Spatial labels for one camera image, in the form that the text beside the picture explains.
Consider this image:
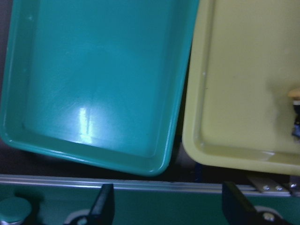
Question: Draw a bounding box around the yellow plastic tray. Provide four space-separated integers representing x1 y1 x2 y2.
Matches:
182 0 300 176

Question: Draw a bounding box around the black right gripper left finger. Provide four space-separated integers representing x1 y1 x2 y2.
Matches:
88 184 114 225

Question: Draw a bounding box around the green plastic tray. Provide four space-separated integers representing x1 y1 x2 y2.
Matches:
0 0 199 176

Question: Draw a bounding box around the yellow push button switch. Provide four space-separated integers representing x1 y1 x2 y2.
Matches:
288 88 300 141

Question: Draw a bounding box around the green conveyor belt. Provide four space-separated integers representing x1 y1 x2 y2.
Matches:
0 174 300 225

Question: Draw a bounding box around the green push button switch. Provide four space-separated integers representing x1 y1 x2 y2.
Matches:
0 197 32 225

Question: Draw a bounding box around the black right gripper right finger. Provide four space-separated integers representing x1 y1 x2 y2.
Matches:
222 181 258 225

